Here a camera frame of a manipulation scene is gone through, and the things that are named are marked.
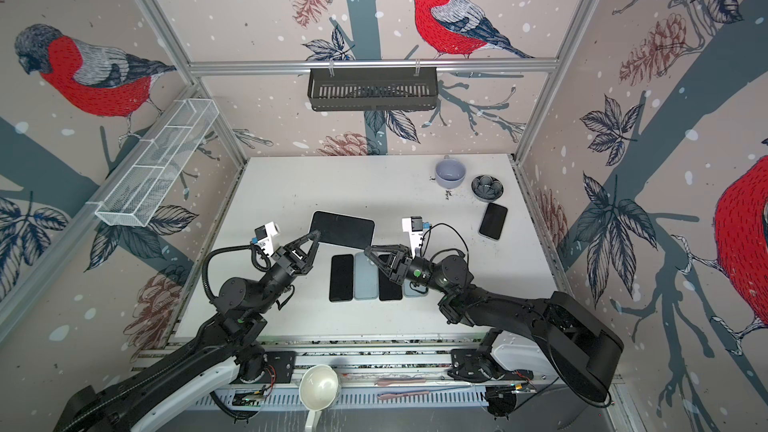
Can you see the white ladle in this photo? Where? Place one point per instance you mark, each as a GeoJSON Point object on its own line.
{"type": "Point", "coordinates": [318, 390]}

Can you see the light blue phone case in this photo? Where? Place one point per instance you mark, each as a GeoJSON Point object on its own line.
{"type": "Point", "coordinates": [365, 278]}

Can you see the white mesh wall shelf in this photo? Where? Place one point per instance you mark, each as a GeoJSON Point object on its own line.
{"type": "Point", "coordinates": [140, 191]}

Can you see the black hanging wire basket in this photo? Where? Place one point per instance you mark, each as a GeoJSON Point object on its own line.
{"type": "Point", "coordinates": [373, 89]}

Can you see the red pen on rail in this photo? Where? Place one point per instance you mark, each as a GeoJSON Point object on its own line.
{"type": "Point", "coordinates": [393, 396]}

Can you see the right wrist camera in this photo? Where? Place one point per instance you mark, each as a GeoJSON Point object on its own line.
{"type": "Point", "coordinates": [415, 227]}

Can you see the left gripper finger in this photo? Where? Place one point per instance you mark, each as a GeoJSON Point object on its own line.
{"type": "Point", "coordinates": [311, 255]}
{"type": "Point", "coordinates": [307, 243]}

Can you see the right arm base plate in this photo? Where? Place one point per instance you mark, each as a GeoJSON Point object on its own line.
{"type": "Point", "coordinates": [474, 366]}

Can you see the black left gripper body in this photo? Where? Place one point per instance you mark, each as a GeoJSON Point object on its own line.
{"type": "Point", "coordinates": [279, 259]}

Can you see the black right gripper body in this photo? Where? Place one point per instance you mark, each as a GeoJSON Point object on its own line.
{"type": "Point", "coordinates": [411, 270]}

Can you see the white phone case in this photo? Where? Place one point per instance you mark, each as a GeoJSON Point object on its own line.
{"type": "Point", "coordinates": [413, 289]}

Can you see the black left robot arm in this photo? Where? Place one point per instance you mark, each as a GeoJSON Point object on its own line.
{"type": "Point", "coordinates": [224, 349]}

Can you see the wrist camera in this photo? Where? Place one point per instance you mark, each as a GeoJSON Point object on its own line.
{"type": "Point", "coordinates": [415, 227]}
{"type": "Point", "coordinates": [265, 236]}

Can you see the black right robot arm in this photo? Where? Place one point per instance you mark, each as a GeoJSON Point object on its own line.
{"type": "Point", "coordinates": [583, 351]}

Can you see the lavender cup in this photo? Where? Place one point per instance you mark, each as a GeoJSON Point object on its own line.
{"type": "Point", "coordinates": [449, 173]}

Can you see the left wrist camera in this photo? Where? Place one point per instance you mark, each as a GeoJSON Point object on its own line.
{"type": "Point", "coordinates": [265, 236]}

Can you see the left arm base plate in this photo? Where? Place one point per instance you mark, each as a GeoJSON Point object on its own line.
{"type": "Point", "coordinates": [271, 367]}

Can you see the dark grey small bowl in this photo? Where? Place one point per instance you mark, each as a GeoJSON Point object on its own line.
{"type": "Point", "coordinates": [487, 188]}

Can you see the black phone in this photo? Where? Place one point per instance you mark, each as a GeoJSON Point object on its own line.
{"type": "Point", "coordinates": [493, 221]}
{"type": "Point", "coordinates": [341, 286]}
{"type": "Point", "coordinates": [343, 230]}
{"type": "Point", "coordinates": [388, 288]}

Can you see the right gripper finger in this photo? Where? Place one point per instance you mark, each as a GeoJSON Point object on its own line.
{"type": "Point", "coordinates": [384, 263]}
{"type": "Point", "coordinates": [396, 249]}

